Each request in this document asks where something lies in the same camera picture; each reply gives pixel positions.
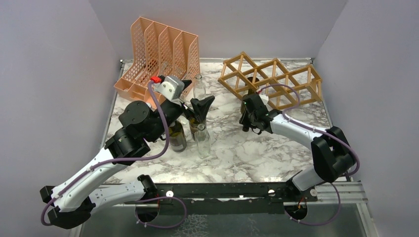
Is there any wooden wine rack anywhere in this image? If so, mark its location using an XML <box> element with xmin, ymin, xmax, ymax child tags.
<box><xmin>218</xmin><ymin>51</ymin><xmax>323</xmax><ymax>110</ymax></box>

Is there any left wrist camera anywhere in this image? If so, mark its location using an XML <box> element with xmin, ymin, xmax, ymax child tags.
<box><xmin>150</xmin><ymin>76</ymin><xmax>184</xmax><ymax>102</ymax></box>

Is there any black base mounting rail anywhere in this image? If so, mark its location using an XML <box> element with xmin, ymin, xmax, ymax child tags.
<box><xmin>130</xmin><ymin>182</ymin><xmax>317</xmax><ymax>217</ymax></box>

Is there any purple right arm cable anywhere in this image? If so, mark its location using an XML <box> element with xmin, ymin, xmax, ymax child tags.
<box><xmin>258</xmin><ymin>83</ymin><xmax>361</xmax><ymax>227</ymax></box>

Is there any green wine bottle silver foil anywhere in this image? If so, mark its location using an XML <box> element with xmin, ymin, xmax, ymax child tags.
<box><xmin>168</xmin><ymin>120</ymin><xmax>187</xmax><ymax>153</ymax></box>

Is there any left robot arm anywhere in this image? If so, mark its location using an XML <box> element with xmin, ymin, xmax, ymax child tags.
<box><xmin>40</xmin><ymin>76</ymin><xmax>215</xmax><ymax>230</ymax></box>

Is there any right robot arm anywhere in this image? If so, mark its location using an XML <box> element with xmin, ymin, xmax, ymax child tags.
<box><xmin>239</xmin><ymin>93</ymin><xmax>357</xmax><ymax>201</ymax></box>

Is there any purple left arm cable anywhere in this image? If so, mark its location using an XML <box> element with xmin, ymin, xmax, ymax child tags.
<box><xmin>40</xmin><ymin>80</ymin><xmax>188</xmax><ymax>230</ymax></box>

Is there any orange plastic file organizer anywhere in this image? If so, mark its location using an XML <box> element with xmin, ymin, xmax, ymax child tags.
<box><xmin>114</xmin><ymin>17</ymin><xmax>201</xmax><ymax>107</ymax></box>

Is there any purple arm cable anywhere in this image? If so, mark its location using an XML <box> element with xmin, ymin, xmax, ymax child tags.
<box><xmin>258</xmin><ymin>83</ymin><xmax>361</xmax><ymax>227</ymax></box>
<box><xmin>40</xmin><ymin>80</ymin><xmax>188</xmax><ymax>230</ymax></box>

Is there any clear glass bottle front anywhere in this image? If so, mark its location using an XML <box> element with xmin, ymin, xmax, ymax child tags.
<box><xmin>194</xmin><ymin>123</ymin><xmax>211</xmax><ymax>158</ymax></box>

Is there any clear square glass bottle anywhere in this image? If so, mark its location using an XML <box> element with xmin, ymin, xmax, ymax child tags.
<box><xmin>193</xmin><ymin>74</ymin><xmax>207</xmax><ymax>100</ymax></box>

